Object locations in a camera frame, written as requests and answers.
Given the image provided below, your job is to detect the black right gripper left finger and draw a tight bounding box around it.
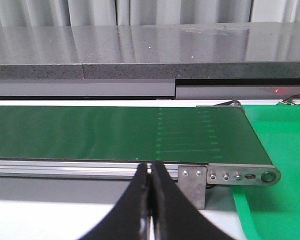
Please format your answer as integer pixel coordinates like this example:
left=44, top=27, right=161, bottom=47
left=81, top=163, right=150, bottom=240

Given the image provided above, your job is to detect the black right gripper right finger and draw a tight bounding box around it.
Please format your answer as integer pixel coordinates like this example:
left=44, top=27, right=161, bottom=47
left=150, top=161, right=232, bottom=240

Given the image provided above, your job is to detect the green conveyor belt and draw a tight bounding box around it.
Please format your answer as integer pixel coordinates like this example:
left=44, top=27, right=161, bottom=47
left=0, top=106, right=271, bottom=165

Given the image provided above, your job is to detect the bright green mat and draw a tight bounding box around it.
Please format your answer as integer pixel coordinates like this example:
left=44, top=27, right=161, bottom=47
left=232, top=105, right=300, bottom=240

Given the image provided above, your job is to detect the grey panel under counter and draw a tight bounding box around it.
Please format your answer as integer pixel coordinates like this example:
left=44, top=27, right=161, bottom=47
left=0, top=78, right=300, bottom=100

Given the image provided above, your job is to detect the grey stone counter slab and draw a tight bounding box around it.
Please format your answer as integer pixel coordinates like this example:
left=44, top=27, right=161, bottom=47
left=0, top=22, right=300, bottom=80

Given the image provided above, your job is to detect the white pleated curtain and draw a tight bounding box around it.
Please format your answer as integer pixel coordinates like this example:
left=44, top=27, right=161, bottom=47
left=0, top=0, right=300, bottom=27

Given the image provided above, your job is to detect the steel conveyor mounting bracket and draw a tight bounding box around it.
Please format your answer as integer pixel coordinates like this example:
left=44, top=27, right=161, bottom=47
left=177, top=165, right=207, bottom=210

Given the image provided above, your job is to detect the aluminium conveyor frame rail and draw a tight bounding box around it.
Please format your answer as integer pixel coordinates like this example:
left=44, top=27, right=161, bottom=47
left=0, top=158, right=282, bottom=186

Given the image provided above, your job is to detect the red black wire bundle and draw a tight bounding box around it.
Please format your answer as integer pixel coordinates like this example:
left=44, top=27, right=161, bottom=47
left=279, top=94, right=300, bottom=106

